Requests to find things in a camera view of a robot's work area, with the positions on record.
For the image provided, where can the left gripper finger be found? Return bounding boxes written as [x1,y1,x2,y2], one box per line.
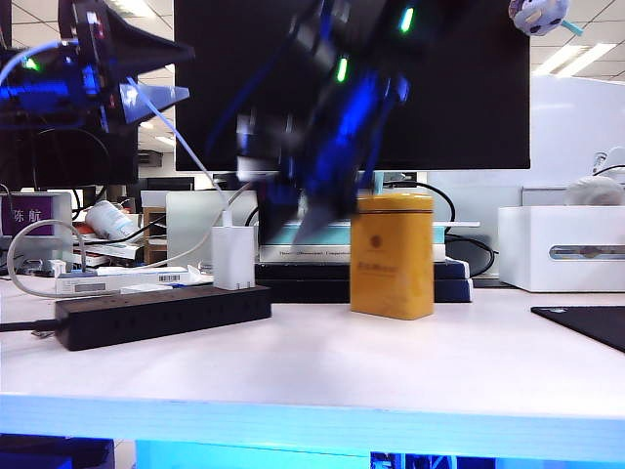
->
[119,83,190,126]
[104,7,196,79]

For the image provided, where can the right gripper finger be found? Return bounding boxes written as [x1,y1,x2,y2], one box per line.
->
[257,178,300,245]
[292,190,355,241]

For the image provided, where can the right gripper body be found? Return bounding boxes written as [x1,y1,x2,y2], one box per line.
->
[236,72,411,216]

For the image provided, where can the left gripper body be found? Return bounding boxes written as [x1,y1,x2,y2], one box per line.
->
[58,0,123,133]

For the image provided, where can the white charger cable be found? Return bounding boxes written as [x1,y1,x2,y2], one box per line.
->
[0,39,234,229]

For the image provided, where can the white 65W wall charger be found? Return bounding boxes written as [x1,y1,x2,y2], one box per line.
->
[211,225,259,292]

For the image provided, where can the yellow rectangular tin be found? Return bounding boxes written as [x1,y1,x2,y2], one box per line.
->
[349,192,436,321]

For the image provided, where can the teal book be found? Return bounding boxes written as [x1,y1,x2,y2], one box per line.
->
[260,219,446,248]

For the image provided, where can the white book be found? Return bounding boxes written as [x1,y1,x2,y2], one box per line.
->
[258,243,447,264]

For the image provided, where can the black flat box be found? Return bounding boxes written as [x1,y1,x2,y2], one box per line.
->
[253,278,474,304]
[254,259,470,282]

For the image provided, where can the white desk divider panel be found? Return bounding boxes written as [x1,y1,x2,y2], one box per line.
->
[165,189,260,269]

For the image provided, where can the black computer monitor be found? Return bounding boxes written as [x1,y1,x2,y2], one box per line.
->
[0,0,13,50]
[10,124,140,190]

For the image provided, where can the white plastic bottle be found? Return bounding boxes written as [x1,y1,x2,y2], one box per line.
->
[85,200,138,241]

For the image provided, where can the brown wooden shelf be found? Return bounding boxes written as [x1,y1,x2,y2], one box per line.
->
[143,207,168,268]

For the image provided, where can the black AOC monitor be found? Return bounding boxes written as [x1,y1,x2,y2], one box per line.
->
[174,0,532,172]

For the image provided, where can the black power strip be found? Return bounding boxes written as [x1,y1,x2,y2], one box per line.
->
[54,284,273,352]

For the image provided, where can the stack of books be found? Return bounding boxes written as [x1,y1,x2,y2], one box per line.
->
[71,222,144,261]

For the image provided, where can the white blue carton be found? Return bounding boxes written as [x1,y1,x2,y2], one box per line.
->
[54,266,192,297]

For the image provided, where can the purple name sign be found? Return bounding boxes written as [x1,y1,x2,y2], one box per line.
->
[0,192,73,263]

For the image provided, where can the grey storage box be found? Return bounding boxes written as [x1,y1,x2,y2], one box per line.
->
[521,186,573,209]

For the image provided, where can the white tissue box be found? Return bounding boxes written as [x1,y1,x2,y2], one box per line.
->
[496,204,625,294]

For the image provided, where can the white plush toy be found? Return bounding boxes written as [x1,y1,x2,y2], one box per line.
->
[507,0,586,39]

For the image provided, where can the black mouse pad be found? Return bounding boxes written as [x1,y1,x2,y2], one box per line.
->
[530,306,625,356]

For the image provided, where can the dark blue cabinet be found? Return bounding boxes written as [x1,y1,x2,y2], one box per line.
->
[0,433,116,469]

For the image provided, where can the white monitor cable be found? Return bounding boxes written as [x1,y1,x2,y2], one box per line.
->
[97,183,255,273]

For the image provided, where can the black cable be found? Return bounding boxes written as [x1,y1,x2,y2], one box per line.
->
[385,180,499,289]

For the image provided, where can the grey looped cable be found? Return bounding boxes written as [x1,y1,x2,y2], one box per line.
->
[6,219,90,299]

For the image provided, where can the black power strip cord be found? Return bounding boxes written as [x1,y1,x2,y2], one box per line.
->
[0,318,60,334]

